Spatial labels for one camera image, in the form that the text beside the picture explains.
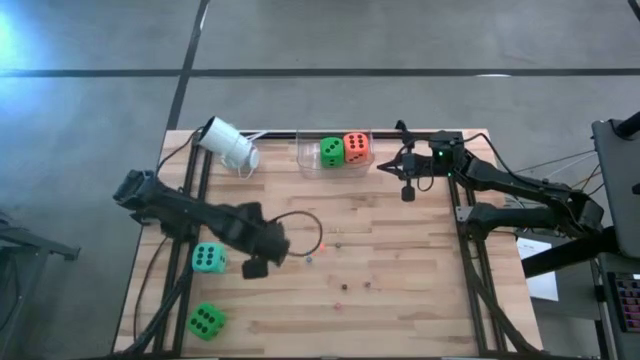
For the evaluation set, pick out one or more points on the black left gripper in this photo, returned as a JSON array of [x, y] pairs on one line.
[[262, 235]]

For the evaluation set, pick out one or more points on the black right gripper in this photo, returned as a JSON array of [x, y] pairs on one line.
[[442, 157]]

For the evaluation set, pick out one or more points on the large teal foam die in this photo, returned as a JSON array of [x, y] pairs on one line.
[[210, 258]]

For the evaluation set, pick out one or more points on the large orange foam die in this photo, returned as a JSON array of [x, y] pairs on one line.
[[356, 148]]

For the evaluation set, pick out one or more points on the large green foam die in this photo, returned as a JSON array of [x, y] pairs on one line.
[[206, 322], [332, 152]]

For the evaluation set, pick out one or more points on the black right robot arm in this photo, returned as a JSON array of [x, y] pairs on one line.
[[525, 185]]

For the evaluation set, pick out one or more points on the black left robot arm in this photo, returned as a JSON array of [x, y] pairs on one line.
[[190, 212]]

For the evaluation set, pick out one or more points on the clear plastic bin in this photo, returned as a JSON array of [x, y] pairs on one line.
[[307, 160]]

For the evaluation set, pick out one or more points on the black stand beam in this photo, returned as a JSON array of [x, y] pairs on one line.
[[565, 252]]

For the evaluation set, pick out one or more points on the white paper sheet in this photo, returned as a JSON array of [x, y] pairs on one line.
[[545, 287]]

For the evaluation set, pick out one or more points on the grey equipment cabinet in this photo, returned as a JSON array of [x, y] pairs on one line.
[[615, 190]]

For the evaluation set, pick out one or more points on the grey metal stand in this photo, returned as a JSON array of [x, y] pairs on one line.
[[35, 242]]

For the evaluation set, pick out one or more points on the black stand pole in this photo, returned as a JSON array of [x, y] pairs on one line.
[[630, 125]]

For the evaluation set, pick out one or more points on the backlit keyboard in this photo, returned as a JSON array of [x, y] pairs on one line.
[[627, 300]]

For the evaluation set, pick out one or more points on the black aluminium table frame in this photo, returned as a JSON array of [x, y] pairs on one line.
[[280, 134]]

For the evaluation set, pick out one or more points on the white bullet security camera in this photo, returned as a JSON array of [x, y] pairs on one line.
[[225, 140]]

